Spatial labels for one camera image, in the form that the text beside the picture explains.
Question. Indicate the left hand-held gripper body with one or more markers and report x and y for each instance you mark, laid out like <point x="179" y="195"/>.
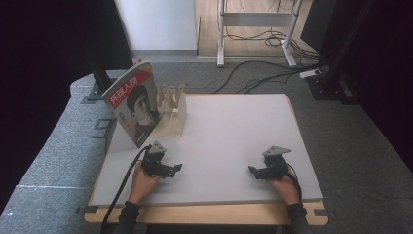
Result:
<point x="154" y="157"/>

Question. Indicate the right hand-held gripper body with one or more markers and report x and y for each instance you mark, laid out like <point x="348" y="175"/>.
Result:
<point x="276" y="162"/>

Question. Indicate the clear acrylic file rack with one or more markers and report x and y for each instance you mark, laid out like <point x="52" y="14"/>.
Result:
<point x="173" y="113"/>

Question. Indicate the magazine with face cover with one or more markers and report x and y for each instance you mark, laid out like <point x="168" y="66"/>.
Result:
<point x="138" y="104"/>

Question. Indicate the person's left hand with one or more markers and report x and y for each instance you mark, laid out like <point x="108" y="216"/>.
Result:
<point x="142" y="187"/>

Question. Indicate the person's right hand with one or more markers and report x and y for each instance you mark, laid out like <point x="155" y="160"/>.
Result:
<point x="285" y="190"/>

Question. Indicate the white power strip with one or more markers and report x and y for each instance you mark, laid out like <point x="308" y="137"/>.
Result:
<point x="310" y="73"/>

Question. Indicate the black stand with base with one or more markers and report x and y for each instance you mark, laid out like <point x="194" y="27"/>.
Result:
<point x="331" y="84"/>

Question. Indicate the black metal stand post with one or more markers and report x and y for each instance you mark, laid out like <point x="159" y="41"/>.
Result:
<point x="100" y="78"/>

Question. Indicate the white metal desk frame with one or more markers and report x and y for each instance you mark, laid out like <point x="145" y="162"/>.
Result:
<point x="256" y="19"/>

